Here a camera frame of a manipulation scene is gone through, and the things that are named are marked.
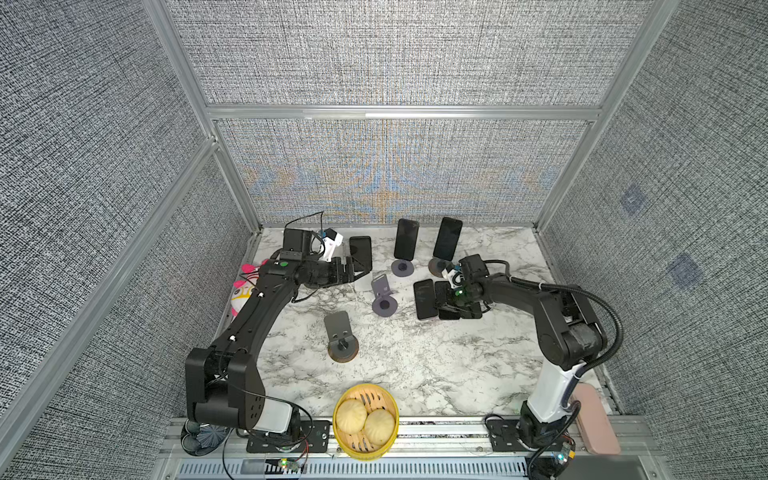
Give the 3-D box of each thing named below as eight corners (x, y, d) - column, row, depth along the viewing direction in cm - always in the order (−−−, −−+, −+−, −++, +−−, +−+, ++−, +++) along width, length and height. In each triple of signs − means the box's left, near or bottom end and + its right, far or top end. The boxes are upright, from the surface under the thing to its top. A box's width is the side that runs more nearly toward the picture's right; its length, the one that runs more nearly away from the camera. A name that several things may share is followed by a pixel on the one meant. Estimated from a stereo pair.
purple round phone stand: (376, 319, 96) (375, 300, 87) (368, 297, 101) (367, 277, 92) (394, 314, 97) (395, 295, 88) (385, 292, 102) (386, 272, 93)
